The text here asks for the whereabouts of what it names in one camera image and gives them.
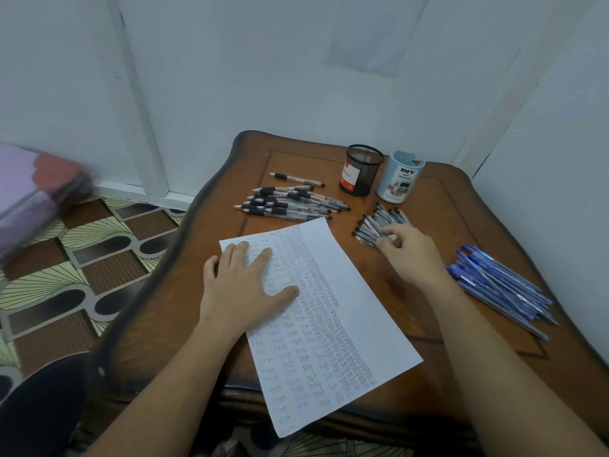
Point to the person's right hand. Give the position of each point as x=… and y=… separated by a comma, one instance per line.
x=414, y=259

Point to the person's left hand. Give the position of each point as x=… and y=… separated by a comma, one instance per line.
x=238, y=299

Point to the person's left little finger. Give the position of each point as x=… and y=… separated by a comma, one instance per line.
x=210, y=273

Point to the person's left thumb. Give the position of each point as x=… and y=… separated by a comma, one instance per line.
x=284, y=296

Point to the person's right thumb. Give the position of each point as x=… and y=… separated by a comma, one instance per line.
x=388, y=249

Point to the person's left middle finger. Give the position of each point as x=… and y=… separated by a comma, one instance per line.
x=240, y=257

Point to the white paper sheet with handwriting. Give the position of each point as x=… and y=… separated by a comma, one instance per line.
x=328, y=328

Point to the person's right forearm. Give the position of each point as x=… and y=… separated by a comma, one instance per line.
x=504, y=380

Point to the person's left forearm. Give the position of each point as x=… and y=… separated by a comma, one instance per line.
x=166, y=390

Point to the pile of short black-tipped pens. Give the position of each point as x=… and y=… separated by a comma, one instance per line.
x=373, y=226

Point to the light blue pen cup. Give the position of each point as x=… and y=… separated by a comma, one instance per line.
x=399, y=180

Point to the pile of black grip pens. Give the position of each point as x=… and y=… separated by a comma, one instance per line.
x=290, y=204

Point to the black mesh pen holder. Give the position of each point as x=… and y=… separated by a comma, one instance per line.
x=359, y=173

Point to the single black grip pen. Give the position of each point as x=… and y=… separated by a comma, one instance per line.
x=297, y=179

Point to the pile of blue pens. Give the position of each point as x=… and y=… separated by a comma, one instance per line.
x=502, y=285

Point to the pink folded cushion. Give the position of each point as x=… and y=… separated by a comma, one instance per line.
x=33, y=195

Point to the person's dark trouser leg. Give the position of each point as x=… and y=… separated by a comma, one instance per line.
x=40, y=409

